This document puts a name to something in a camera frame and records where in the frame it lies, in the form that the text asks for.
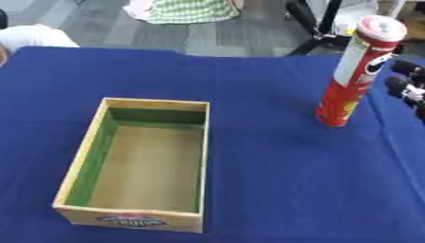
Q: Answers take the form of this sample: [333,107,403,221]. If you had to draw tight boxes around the black tripod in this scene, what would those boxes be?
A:
[284,0,356,57]

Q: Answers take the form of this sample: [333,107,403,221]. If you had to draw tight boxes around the tall red cylindrical can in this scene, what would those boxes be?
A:
[313,14,411,129]

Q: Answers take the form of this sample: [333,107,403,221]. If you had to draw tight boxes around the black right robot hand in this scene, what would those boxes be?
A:
[383,59,425,124]

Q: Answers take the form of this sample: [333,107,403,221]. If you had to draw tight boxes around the tan box with green inside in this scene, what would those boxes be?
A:
[51,97,213,234]

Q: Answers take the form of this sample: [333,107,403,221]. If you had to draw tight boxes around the person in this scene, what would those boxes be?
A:
[0,9,82,66]

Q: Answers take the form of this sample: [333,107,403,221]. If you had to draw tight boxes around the green and white checked cloth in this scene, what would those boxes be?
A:
[120,0,243,25]

